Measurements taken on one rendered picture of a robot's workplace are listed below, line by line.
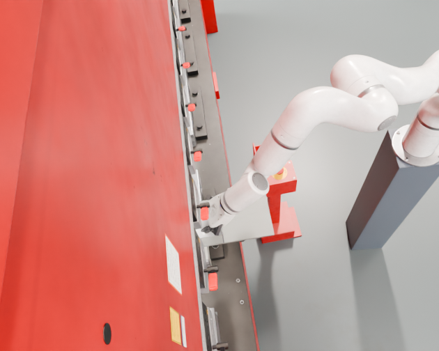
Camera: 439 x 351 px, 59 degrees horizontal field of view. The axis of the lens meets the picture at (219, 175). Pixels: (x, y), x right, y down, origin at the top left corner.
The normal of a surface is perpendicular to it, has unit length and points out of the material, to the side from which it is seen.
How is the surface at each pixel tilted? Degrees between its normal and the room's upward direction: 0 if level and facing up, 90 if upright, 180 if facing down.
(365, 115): 65
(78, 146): 90
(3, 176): 90
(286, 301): 0
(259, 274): 0
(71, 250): 90
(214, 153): 0
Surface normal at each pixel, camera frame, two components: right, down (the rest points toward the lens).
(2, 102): 0.99, -0.17
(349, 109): -0.18, 0.48
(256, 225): -0.11, -0.47
